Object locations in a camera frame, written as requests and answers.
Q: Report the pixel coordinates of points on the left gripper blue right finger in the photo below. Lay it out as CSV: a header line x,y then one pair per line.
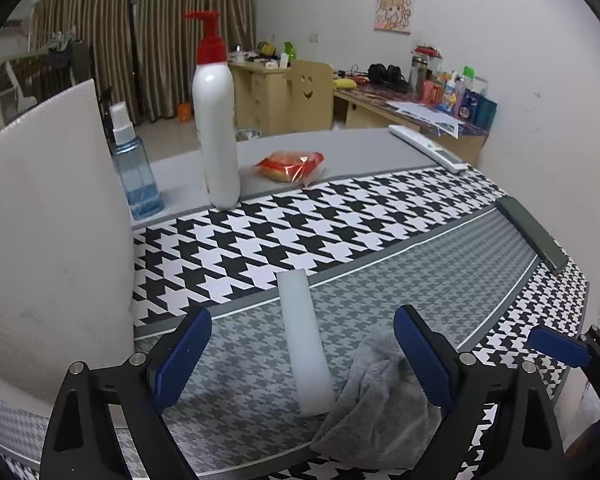
x,y
430,355

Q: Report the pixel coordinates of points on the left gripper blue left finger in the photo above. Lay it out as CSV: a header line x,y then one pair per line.
x,y
175,356

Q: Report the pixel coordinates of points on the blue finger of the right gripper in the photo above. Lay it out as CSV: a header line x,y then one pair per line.
x,y
558,346

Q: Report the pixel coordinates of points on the grey cloth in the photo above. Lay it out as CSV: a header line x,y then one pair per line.
x,y
382,418

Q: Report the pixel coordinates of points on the white foam strip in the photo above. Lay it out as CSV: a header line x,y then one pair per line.
x,y
314,388

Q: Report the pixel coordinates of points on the black phone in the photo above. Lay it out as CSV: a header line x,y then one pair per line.
x,y
533,233

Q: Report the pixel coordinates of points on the white styrofoam box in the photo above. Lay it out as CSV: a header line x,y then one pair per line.
x,y
66,248

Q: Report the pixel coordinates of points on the blue spray bottle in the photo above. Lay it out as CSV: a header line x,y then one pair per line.
x,y
138,182

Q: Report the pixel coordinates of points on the white remote control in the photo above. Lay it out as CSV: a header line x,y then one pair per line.
x,y
430,148

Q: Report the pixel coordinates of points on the red packaged bread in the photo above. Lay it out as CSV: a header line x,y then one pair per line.
x,y
291,167

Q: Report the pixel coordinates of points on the white papers on desk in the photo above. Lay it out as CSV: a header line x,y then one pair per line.
x,y
441,121

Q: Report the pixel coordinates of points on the blue waste bin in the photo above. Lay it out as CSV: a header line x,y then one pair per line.
x,y
246,134

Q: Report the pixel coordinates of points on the orange floor container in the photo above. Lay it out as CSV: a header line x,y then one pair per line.
x,y
185,112

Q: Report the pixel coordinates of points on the toiletry bottles cluster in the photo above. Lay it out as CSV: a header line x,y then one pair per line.
x,y
462,94

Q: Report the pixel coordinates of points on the white pump lotion bottle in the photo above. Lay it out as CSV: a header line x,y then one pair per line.
x,y
213,99

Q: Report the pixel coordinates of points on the light wooden desk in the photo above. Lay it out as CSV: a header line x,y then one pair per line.
x,y
264,101

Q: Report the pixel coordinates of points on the wooden smiley chair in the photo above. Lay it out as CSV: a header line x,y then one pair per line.
x,y
311,96

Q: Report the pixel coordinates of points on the brown curtains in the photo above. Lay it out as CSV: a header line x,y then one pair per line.
x,y
144,51

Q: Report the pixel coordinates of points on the metal bunk bed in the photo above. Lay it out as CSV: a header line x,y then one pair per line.
x,y
30,78

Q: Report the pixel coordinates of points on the anime girl wall poster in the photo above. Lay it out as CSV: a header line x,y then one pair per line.
x,y
394,16

